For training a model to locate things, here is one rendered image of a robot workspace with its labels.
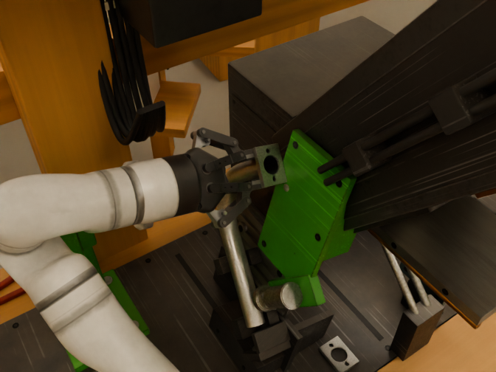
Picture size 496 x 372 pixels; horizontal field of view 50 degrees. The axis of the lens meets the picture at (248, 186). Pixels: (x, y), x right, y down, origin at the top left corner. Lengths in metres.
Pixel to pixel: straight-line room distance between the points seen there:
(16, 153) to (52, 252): 2.24
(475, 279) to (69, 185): 0.52
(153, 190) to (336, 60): 0.43
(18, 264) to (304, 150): 0.36
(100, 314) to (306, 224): 0.30
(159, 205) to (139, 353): 0.16
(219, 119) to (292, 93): 2.00
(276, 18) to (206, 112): 1.82
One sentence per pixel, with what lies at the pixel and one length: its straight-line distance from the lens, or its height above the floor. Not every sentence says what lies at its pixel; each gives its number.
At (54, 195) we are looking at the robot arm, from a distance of 0.57.
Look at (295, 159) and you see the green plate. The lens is 0.71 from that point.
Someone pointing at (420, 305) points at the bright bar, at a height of 1.01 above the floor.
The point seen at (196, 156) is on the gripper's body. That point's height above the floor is 1.27.
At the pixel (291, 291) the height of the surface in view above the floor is 1.09.
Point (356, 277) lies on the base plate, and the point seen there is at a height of 0.90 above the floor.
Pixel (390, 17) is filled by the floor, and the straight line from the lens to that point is 3.90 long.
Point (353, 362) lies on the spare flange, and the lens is 0.92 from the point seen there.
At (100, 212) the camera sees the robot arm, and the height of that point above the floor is 1.29.
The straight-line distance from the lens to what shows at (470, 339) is 1.00.
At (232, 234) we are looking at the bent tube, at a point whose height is 1.08.
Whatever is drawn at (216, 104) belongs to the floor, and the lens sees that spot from 2.93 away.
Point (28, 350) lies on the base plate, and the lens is 0.99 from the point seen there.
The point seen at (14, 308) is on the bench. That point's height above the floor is 0.88.
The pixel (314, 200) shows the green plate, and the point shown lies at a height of 1.21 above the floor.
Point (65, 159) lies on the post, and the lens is 0.89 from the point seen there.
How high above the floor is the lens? 1.71
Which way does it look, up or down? 44 degrees down
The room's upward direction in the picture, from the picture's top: straight up
